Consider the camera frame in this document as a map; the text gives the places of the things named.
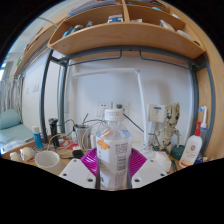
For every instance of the black electric shaver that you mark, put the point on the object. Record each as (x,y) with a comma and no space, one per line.
(54,131)

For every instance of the grey metal desk frame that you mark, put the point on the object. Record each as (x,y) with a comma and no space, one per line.
(42,96)

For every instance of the teal round base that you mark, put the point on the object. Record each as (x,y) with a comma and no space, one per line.
(177,152)

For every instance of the teal cushion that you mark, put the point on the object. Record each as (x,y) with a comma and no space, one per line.
(9,119)

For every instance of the light teal bed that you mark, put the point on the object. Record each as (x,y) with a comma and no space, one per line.
(15,136)

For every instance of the white pump bottle red top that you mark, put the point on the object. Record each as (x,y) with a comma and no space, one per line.
(190,150)

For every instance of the clear plastic water bottle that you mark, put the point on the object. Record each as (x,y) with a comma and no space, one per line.
(114,150)

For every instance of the white desk lamp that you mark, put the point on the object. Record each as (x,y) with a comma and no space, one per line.
(141,103)

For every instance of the blue tube with white cap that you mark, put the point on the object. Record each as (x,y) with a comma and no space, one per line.
(38,139)

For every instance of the wooden shelf unit with items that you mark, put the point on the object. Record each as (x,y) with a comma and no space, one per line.
(126,36)

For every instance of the wooden tree figurine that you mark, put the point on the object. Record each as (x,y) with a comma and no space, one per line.
(170,128)

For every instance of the white wall socket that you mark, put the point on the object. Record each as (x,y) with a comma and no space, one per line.
(124,108)
(103,109)

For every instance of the cream white cup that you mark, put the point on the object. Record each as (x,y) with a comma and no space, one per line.
(47,161)

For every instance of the metal cup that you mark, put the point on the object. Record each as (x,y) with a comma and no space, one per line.
(81,137)

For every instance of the small black cube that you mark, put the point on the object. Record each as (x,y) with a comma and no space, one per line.
(78,153)

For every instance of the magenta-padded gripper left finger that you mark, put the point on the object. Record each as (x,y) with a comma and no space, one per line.
(77,171)

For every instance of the white wall-mounted box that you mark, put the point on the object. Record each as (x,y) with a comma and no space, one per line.
(156,113)

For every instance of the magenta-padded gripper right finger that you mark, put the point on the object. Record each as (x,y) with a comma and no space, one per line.
(149,170)

